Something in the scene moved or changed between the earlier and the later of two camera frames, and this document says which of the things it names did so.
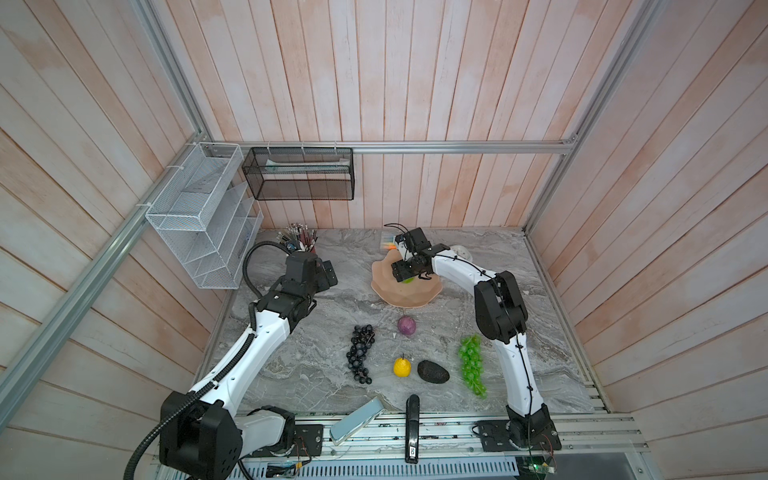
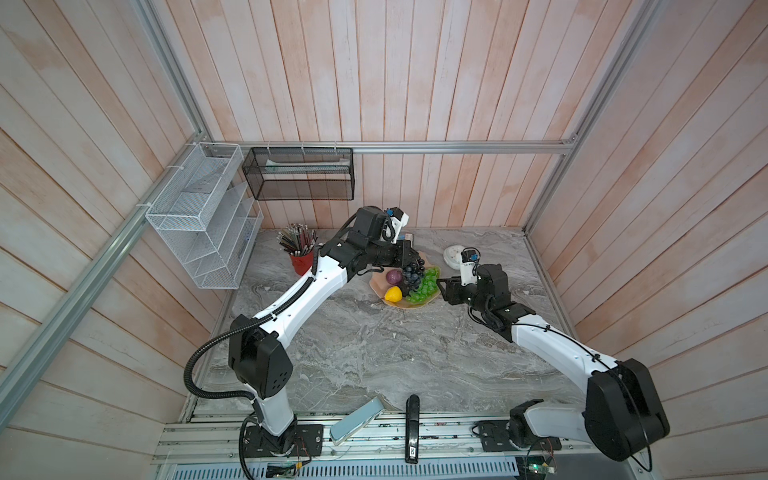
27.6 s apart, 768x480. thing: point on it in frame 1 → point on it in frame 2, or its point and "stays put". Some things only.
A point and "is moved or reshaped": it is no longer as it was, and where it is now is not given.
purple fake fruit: [406, 325] is moved or reshaped
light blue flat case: [356, 421] stays put
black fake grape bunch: [363, 337] is moved or reshaped
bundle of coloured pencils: [298, 237] stays put
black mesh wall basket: [301, 173] stays put
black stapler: [412, 428] stays put
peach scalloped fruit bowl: [414, 294] stays put
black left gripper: [323, 282] → [400, 259]
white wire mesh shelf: [208, 214] stays put
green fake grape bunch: [470, 352] → [428, 286]
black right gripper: [399, 271] → [451, 291]
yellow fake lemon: [402, 367] → [393, 294]
